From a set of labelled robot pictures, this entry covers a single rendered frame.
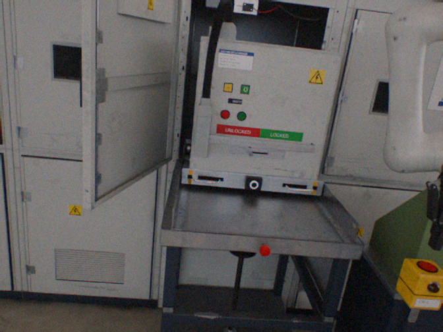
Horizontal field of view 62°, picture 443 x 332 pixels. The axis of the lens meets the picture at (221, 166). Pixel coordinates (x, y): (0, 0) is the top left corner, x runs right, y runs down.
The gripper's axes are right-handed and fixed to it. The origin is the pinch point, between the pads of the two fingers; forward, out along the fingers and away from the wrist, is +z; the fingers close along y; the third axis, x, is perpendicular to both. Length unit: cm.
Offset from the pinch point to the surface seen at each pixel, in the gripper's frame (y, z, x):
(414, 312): 1.1, 21.6, 2.1
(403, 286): 4.1, 15.7, -0.6
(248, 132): 42, -9, -53
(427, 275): 2.2, 9.2, 3.7
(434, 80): -42, -33, -85
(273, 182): 30, 9, -51
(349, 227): 10.7, 11.8, -24.1
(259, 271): 22, 72, -86
